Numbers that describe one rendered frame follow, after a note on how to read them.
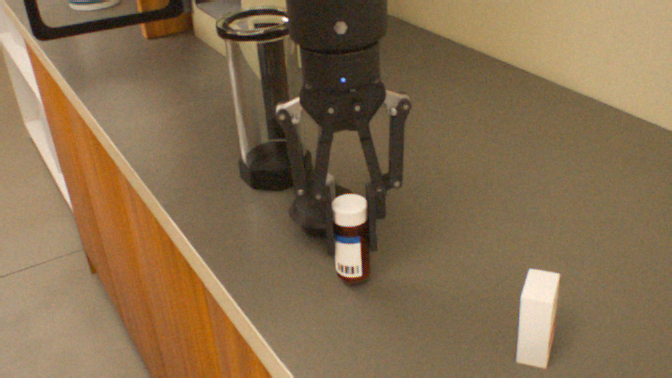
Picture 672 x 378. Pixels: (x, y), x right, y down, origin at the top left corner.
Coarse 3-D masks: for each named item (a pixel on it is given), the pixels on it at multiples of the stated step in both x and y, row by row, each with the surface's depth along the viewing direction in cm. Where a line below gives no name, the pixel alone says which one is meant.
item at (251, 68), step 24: (216, 24) 94; (240, 24) 98; (264, 24) 99; (240, 48) 93; (264, 48) 92; (288, 48) 94; (240, 72) 94; (264, 72) 94; (288, 72) 95; (240, 96) 96; (264, 96) 95; (288, 96) 97; (240, 120) 99; (264, 120) 97; (240, 144) 102; (264, 144) 99; (264, 168) 101
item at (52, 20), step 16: (48, 0) 146; (64, 0) 147; (80, 0) 148; (96, 0) 150; (112, 0) 151; (128, 0) 152; (144, 0) 153; (160, 0) 154; (48, 16) 148; (64, 16) 149; (80, 16) 150; (96, 16) 151; (112, 16) 152; (32, 32) 148
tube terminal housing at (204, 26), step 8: (248, 0) 130; (256, 0) 131; (264, 0) 132; (272, 0) 133; (280, 0) 133; (192, 16) 159; (200, 16) 155; (208, 16) 150; (200, 24) 156; (208, 24) 152; (200, 32) 158; (208, 32) 153; (208, 40) 155; (216, 40) 151; (224, 40) 147; (216, 48) 152; (224, 48) 148
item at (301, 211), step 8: (328, 176) 91; (328, 184) 90; (336, 192) 93; (344, 192) 93; (296, 200) 92; (304, 200) 92; (312, 200) 92; (296, 208) 91; (304, 208) 91; (312, 208) 91; (296, 216) 91; (304, 216) 90; (312, 216) 89; (304, 224) 90; (312, 224) 89; (320, 224) 89; (312, 232) 91; (320, 232) 90
